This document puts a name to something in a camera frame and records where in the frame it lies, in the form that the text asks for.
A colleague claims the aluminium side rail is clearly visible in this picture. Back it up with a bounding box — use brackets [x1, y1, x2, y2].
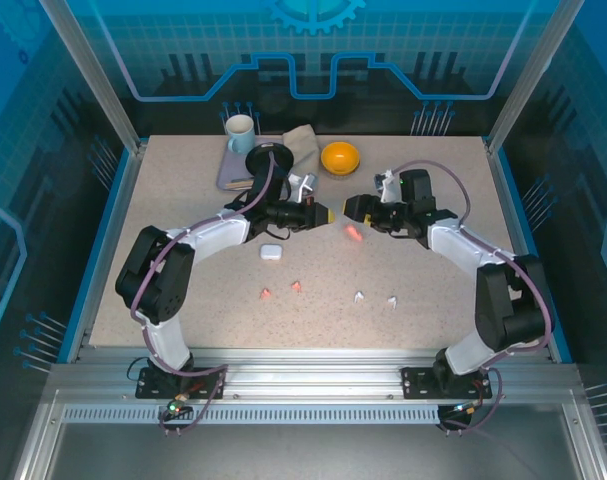
[482, 137, 560, 364]
[65, 139, 150, 364]

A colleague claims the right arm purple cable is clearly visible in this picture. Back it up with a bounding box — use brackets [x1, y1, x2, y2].
[390, 158, 557, 436]

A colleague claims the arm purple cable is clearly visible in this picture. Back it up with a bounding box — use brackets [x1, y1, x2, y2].
[130, 149, 297, 437]
[390, 158, 557, 436]

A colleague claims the black round plate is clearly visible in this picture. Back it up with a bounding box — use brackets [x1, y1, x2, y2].
[245, 143, 296, 180]

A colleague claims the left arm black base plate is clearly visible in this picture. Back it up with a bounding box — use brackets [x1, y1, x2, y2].
[135, 366, 228, 400]

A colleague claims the orange bowl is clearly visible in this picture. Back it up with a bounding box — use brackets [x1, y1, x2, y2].
[320, 141, 362, 180]

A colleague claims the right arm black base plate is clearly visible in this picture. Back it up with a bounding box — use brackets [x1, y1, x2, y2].
[401, 366, 493, 400]

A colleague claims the grey slotted cable duct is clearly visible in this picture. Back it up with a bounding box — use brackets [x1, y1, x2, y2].
[62, 405, 447, 426]

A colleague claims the aluminium frame post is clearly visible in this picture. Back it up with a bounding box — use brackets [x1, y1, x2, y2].
[485, 0, 584, 154]
[38, 0, 149, 154]

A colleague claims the beige folded cloth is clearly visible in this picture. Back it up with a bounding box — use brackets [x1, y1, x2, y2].
[281, 124, 320, 176]

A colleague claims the lilac plastic tray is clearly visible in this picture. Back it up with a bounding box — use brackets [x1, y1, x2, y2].
[215, 134, 284, 192]

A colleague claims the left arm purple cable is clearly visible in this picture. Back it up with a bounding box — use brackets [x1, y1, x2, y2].
[130, 149, 297, 437]

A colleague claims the light blue mug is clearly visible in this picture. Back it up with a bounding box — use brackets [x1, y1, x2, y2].
[225, 113, 258, 155]

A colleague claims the aluminium cross beam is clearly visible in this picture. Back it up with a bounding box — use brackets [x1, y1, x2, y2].
[47, 347, 584, 407]

